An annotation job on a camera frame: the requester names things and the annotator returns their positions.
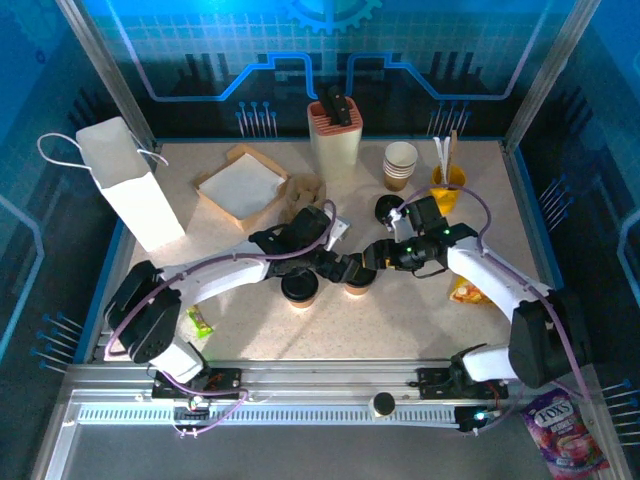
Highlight white napkin stack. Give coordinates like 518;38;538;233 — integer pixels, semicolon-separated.
198;152;282;221

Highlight black handled knife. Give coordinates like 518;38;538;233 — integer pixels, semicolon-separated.
313;84;331;119
322;85;353;127

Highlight black round knob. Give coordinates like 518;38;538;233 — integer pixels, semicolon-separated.
368;392;397;419

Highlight white slotted cable duct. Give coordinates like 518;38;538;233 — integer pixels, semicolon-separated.
79;403;461;427

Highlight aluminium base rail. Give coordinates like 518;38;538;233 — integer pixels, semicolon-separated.
29;358;626;480

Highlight brown paper cup stack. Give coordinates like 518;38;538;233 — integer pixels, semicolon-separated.
383;141;420;192

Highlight white paper bag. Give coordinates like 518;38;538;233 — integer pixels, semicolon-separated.
37;116;187;253

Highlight aluminium frame post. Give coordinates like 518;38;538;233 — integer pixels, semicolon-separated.
502;0;596;149
55;0;157;151

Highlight yellow metal bucket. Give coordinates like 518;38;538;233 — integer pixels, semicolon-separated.
430;164;467;216

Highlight purple candy bag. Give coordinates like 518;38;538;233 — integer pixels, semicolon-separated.
519;387;611;480

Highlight cardboard napkin box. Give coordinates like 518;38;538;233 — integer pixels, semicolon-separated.
192;144;290;232

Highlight pulp cup carrier stack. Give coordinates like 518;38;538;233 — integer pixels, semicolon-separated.
278;173;327;226

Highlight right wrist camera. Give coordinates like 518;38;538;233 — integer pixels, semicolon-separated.
387;208;416;245

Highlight yellow chips bag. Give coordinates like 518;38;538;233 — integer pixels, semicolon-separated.
448;274;494;306

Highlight green snack bar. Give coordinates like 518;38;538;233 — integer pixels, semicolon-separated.
185;305;215;340

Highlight cream knife block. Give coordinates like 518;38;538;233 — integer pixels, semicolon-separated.
306;97;363;182

